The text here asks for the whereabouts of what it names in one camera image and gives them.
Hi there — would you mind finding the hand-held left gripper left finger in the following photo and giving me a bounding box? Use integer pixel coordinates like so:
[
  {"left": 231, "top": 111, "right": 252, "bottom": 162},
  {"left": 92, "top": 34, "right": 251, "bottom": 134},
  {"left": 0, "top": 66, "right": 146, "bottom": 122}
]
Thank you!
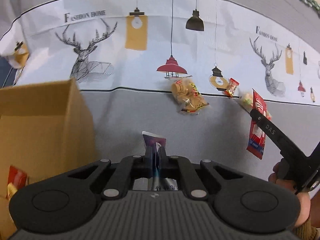
[{"left": 66, "top": 145, "right": 158, "bottom": 201}]

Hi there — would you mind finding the person's right hand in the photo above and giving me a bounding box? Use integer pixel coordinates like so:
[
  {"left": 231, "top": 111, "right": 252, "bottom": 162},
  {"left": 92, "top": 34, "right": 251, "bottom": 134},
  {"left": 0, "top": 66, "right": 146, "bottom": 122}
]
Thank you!
[{"left": 268, "top": 162, "right": 312, "bottom": 229}]

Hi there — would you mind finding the small red orange candy packet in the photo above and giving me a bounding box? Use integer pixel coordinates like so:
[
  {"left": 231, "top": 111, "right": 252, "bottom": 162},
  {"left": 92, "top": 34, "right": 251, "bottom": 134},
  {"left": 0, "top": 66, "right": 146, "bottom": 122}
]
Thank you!
[{"left": 224, "top": 78, "right": 240, "bottom": 98}]

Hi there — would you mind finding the red label nut packet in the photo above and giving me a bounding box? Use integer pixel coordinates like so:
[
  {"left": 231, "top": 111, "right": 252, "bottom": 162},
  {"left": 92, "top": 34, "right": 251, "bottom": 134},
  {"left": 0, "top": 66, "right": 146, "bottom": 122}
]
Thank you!
[{"left": 7, "top": 165, "right": 28, "bottom": 201}]

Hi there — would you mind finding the brown cardboard box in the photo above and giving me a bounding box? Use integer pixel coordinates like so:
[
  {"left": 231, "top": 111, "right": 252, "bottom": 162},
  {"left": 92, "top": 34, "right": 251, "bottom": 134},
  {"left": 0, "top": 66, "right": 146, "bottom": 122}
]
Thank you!
[{"left": 0, "top": 78, "right": 97, "bottom": 240}]

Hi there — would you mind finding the blue mattress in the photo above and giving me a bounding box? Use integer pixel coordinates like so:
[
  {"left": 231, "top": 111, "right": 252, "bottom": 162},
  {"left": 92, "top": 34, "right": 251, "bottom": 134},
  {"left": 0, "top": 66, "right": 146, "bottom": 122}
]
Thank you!
[{"left": 0, "top": 56, "right": 16, "bottom": 88}]

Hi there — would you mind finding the person's right forearm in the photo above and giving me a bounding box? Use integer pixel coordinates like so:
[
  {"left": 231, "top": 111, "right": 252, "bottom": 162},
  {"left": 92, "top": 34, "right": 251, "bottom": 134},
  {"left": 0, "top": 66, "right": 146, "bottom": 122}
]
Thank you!
[{"left": 291, "top": 214, "right": 320, "bottom": 240}]

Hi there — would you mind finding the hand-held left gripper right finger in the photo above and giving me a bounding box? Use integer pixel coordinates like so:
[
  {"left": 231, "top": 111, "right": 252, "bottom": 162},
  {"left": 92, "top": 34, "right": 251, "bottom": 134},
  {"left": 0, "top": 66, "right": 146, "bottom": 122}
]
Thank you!
[{"left": 159, "top": 146, "right": 242, "bottom": 201}]

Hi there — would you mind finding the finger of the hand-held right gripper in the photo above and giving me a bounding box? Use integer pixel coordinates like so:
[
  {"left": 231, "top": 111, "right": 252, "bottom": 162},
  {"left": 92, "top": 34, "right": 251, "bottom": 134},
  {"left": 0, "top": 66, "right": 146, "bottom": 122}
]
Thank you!
[{"left": 249, "top": 108, "right": 301, "bottom": 155}]

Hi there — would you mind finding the purple snack packet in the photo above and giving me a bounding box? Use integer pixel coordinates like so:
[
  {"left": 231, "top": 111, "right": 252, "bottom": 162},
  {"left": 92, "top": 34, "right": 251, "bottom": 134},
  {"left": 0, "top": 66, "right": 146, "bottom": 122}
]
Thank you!
[{"left": 134, "top": 131, "right": 179, "bottom": 192}]

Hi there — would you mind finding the green yellow snack packet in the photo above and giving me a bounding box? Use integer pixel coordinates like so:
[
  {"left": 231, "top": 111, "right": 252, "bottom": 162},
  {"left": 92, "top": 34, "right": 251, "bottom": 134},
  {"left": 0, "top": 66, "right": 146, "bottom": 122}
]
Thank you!
[{"left": 239, "top": 92, "right": 272, "bottom": 119}]

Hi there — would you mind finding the deer print bed sheet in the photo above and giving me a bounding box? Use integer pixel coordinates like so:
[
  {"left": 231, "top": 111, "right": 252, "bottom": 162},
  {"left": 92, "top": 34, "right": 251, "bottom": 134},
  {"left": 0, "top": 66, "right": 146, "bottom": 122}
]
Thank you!
[{"left": 0, "top": 0, "right": 320, "bottom": 195}]

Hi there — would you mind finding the red white label snack packet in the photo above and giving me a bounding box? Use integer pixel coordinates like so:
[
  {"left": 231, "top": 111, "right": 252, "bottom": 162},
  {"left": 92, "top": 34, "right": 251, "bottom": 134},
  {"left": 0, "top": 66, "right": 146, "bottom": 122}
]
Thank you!
[{"left": 246, "top": 89, "right": 268, "bottom": 160}]

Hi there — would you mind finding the clear yellow cracker packet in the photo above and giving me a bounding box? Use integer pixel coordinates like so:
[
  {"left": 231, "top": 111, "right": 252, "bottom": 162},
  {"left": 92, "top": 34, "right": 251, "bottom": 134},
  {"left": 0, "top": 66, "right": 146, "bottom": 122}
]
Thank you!
[{"left": 171, "top": 76, "right": 210, "bottom": 116}]

